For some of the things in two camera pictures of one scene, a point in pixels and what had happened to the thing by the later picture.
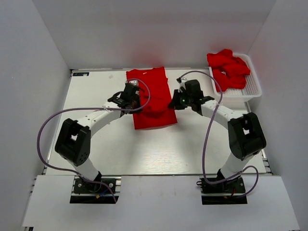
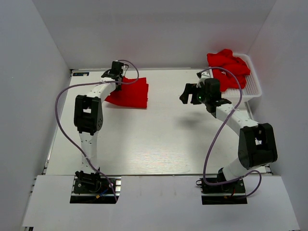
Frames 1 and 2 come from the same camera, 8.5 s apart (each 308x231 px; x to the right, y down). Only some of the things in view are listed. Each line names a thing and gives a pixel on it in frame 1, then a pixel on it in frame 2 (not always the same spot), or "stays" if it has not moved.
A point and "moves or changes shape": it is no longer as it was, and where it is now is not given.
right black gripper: (174, 101) to (192, 94)
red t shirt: (155, 95) moves or changes shape
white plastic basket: (251, 90) stays
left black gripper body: (134, 104) to (118, 84)
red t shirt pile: (231, 71) stays
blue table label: (81, 73) stays
